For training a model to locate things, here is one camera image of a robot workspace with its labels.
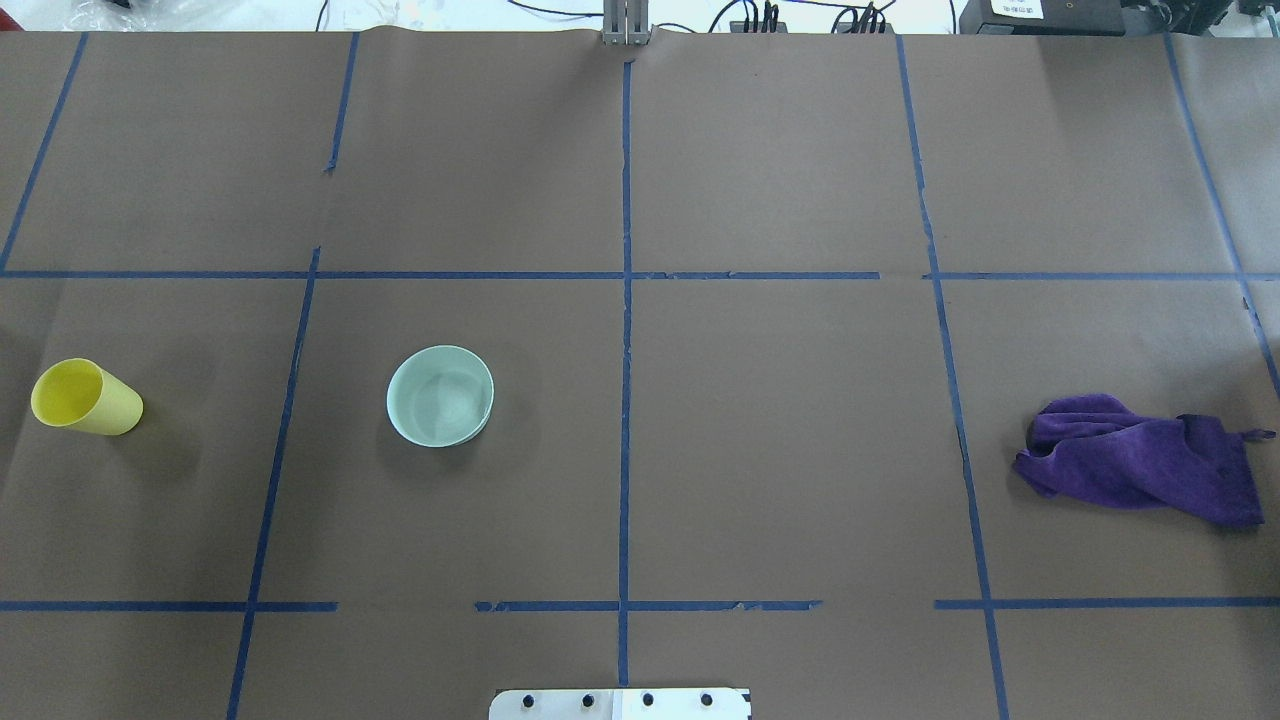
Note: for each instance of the purple cloth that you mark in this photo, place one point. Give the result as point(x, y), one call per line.
point(1095, 449)

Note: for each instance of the yellow plastic cup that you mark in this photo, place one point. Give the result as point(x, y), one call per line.
point(77, 394)

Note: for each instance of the black computer box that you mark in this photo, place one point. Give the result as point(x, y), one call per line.
point(1069, 18)

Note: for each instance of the light green bowl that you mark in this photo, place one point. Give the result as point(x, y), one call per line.
point(440, 397)

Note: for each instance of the black usb hub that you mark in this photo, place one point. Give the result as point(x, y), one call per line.
point(763, 25)
point(874, 24)

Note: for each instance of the aluminium frame post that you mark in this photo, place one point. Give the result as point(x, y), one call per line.
point(626, 23)

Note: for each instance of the white pedestal base plate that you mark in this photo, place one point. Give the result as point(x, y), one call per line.
point(623, 703)

